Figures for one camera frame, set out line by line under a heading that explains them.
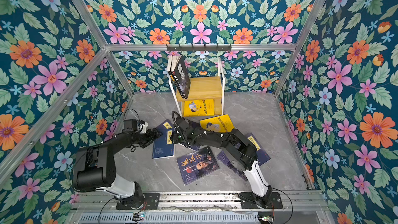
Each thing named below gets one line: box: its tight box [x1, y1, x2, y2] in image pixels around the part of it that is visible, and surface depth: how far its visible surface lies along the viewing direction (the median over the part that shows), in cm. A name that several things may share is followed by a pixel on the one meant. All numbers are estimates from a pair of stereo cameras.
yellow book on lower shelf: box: [183, 99, 215, 117], surface depth 107 cm
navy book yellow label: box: [152, 119, 175, 160], surface depth 92 cm
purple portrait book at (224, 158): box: [216, 150, 249, 181], surface depth 86 cm
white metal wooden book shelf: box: [168, 57, 226, 118], surface depth 92 cm
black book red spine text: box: [167, 55, 179, 83], surface depth 79 cm
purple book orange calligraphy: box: [176, 146, 220, 186], surface depth 86 cm
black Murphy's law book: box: [171, 55, 191, 100], surface depth 82 cm
